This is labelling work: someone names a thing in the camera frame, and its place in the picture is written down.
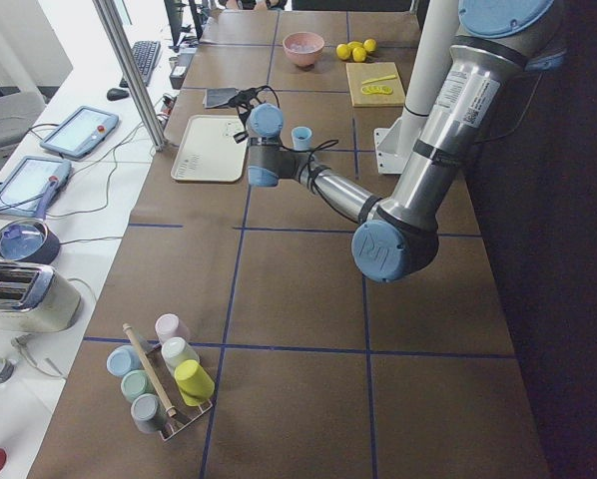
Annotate white cup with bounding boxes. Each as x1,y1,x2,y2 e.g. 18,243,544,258
161,336,200,376

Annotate wooden rack handle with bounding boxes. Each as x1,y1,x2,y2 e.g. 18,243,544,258
123,323,176,418

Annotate blue pot with lid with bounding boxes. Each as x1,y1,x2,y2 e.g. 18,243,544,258
0,219,61,264

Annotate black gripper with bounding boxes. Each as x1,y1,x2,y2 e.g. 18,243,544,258
233,127,249,144

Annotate mint green cup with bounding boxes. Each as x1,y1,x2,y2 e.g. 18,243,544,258
121,369,155,403

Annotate aluminium frame post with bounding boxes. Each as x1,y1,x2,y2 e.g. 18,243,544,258
93,0,167,152

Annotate teach pendant tablet near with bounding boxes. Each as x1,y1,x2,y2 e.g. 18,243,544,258
0,157,72,219

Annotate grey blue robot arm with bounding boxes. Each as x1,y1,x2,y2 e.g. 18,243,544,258
230,1,566,282

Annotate yellow green cup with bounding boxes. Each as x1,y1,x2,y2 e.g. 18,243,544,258
174,359,215,406

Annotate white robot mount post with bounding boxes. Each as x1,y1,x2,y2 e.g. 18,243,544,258
374,0,459,175

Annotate light blue cup on rack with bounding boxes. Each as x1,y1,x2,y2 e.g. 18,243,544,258
106,344,143,380

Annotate white wire cup rack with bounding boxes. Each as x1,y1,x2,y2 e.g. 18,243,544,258
146,344,214,441

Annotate pink cup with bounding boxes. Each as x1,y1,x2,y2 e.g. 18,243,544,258
155,313,191,343

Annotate grey folded cloth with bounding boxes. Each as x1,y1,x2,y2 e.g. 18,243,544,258
203,88,240,109

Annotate black keyboard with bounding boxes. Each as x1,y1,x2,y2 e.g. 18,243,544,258
132,40,161,85

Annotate lemon slices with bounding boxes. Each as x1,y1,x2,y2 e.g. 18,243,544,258
360,85,393,96

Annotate black computer mouse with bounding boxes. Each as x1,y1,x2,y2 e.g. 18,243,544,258
106,88,130,102

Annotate teach pendant tablet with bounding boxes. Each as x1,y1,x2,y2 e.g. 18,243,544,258
40,106,120,159
0,157,72,219

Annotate wooden cutting board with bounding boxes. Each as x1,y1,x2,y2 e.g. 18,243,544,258
346,62,405,108

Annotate pink bowl of ice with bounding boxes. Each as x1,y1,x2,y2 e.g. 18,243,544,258
283,32,324,68

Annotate black power box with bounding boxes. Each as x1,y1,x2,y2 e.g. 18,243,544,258
169,48,197,90

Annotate cream bear tray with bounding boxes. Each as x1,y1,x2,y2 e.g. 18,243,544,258
171,115,247,183

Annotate yellow lemon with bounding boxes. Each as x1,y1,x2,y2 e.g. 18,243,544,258
347,41,364,51
362,38,377,54
335,43,351,61
351,47,367,63

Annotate cream toaster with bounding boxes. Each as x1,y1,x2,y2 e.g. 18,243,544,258
0,261,81,332

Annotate teach pendant tablet far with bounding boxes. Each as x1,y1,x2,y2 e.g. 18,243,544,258
40,106,120,159

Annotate light blue plastic cup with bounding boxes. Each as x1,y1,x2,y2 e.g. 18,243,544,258
292,126,312,152

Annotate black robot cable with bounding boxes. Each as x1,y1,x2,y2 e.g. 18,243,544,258
228,84,342,191

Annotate grey cup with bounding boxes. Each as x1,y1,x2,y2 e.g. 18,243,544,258
131,393,166,433

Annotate yellow plastic knife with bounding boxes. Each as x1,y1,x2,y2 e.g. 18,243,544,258
361,74,397,85

